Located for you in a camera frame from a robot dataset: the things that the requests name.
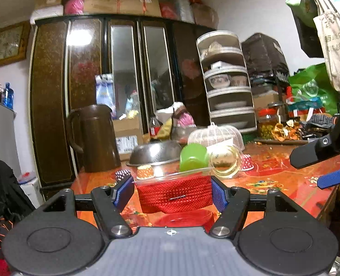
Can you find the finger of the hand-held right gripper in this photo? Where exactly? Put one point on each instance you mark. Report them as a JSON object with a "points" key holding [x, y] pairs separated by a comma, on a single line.
{"points": [[335, 177], [313, 152]]}

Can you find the red textured cup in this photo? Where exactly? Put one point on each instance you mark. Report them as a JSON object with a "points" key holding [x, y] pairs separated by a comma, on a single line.
{"points": [[174, 194]]}

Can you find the green plastic cup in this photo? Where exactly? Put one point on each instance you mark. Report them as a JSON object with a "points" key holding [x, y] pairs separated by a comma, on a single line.
{"points": [[193, 157]]}

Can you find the glass pickle jar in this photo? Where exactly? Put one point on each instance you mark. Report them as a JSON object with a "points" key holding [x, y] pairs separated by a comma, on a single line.
{"points": [[266, 126]]}

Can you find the pink bag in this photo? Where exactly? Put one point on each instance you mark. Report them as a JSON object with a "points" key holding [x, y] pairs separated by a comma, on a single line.
{"points": [[73, 5]]}

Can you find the clear plastic lid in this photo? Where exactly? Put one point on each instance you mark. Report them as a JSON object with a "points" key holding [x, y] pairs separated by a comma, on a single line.
{"points": [[170, 178]]}

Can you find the black backpack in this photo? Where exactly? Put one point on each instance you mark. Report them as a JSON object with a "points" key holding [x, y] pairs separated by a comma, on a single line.
{"points": [[3, 189]]}

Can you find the red capped soda bottle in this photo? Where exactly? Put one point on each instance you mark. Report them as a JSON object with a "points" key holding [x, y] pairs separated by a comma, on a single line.
{"points": [[154, 128]]}

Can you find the small cardboard box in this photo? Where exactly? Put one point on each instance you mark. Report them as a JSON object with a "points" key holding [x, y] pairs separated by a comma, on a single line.
{"points": [[127, 135]]}

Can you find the brown plastic pitcher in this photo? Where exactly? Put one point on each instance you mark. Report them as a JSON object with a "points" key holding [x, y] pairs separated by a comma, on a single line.
{"points": [[96, 138]]}

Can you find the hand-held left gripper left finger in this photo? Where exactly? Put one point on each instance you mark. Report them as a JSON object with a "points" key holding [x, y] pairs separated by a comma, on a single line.
{"points": [[123, 192]]}

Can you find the dark dotted paper cup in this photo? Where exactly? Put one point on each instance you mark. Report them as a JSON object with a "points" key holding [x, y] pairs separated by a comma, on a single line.
{"points": [[122, 175]]}

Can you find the metal bowl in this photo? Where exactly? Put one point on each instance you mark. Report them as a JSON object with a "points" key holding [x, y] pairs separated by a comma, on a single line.
{"points": [[155, 152]]}

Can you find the green plastic bag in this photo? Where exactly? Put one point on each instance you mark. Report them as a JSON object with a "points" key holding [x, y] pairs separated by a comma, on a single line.
{"points": [[310, 89]]}

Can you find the blue bottle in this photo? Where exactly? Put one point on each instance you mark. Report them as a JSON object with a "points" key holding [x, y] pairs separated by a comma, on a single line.
{"points": [[8, 96]]}

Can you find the framed wall picture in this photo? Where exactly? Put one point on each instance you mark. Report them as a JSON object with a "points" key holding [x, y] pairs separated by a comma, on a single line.
{"points": [[7, 44]]}

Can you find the dark brown storage bag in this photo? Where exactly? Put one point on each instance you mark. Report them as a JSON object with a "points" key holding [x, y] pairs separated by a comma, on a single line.
{"points": [[263, 53]]}

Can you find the long cardboard box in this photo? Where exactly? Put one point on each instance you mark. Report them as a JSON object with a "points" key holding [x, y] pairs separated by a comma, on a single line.
{"points": [[121, 4]]}

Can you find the clear tiered dish rack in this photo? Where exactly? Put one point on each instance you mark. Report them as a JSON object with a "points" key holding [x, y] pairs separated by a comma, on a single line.
{"points": [[227, 80]]}

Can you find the beige canvas tote bag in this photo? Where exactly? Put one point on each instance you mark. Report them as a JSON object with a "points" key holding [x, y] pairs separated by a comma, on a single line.
{"points": [[335, 49]]}

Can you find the orange patterned paper cup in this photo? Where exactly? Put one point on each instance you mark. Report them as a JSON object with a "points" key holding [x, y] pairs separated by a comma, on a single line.
{"points": [[145, 172]]}

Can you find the white storage box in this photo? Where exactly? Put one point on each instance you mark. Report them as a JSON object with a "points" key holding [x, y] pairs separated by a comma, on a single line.
{"points": [[30, 191]]}

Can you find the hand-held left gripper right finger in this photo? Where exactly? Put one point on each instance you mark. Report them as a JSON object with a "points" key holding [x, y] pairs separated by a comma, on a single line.
{"points": [[219, 195]]}

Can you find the dark brown wardrobe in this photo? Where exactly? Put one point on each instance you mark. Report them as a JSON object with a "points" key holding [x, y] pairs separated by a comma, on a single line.
{"points": [[52, 100]]}

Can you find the clear glass cup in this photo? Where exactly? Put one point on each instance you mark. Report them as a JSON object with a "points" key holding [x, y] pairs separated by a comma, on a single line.
{"points": [[224, 161]]}

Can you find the red striped paper cup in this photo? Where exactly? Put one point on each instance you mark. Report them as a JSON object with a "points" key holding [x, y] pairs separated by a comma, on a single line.
{"points": [[247, 162]]}

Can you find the dried orange peels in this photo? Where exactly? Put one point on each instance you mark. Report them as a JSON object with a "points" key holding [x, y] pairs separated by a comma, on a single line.
{"points": [[286, 130]]}

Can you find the white mesh food cover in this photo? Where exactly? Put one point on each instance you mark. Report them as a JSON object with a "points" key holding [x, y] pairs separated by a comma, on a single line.
{"points": [[213, 135]]}

